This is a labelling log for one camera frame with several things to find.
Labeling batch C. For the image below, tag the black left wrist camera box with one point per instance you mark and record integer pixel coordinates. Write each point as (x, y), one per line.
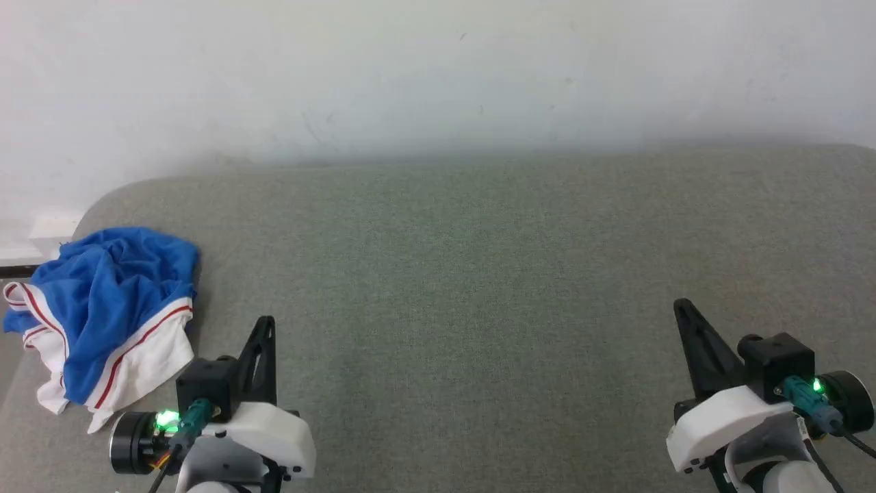
(205, 383)

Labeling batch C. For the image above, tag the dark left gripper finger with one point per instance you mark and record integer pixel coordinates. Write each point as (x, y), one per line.
(265, 329)

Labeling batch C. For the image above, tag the grey fabric sofa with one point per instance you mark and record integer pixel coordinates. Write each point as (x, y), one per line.
(479, 274)

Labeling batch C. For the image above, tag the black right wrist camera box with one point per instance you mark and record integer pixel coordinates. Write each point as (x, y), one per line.
(777, 363)

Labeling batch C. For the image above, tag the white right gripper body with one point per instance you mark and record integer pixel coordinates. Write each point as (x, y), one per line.
(725, 418)

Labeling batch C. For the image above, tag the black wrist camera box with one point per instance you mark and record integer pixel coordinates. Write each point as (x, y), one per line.
(205, 383)
(777, 363)

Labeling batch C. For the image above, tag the blue jersey with white sleeves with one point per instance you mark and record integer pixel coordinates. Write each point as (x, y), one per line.
(102, 287)

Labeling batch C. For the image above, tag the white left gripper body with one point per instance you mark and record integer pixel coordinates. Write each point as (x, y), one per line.
(280, 438)

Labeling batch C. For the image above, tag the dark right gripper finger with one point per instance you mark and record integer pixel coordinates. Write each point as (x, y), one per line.
(705, 356)

